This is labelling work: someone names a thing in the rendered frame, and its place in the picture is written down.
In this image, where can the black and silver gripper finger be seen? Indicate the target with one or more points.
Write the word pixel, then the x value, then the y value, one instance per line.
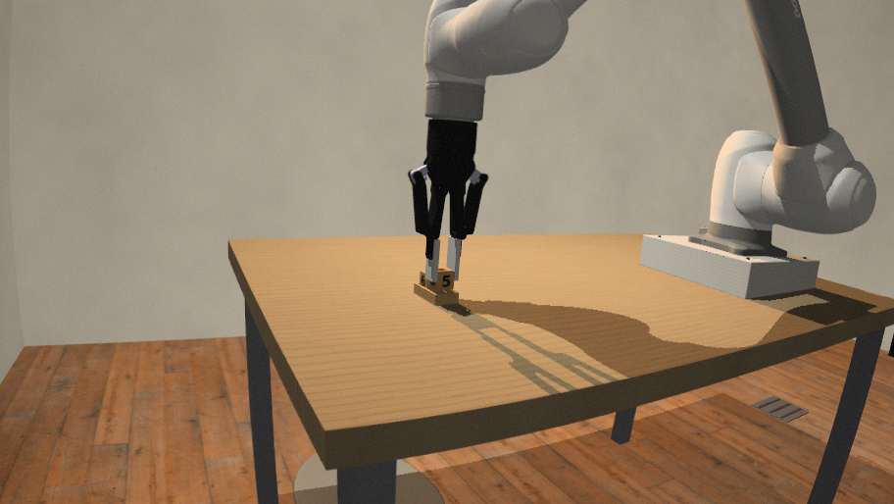
pixel 457 230
pixel 428 222

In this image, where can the orange wooden cube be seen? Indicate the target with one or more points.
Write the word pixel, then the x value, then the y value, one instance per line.
pixel 445 280
pixel 424 282

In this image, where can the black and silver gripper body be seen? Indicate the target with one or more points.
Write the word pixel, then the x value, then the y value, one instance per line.
pixel 445 141

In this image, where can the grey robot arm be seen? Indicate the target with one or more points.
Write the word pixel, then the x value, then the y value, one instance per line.
pixel 812 183

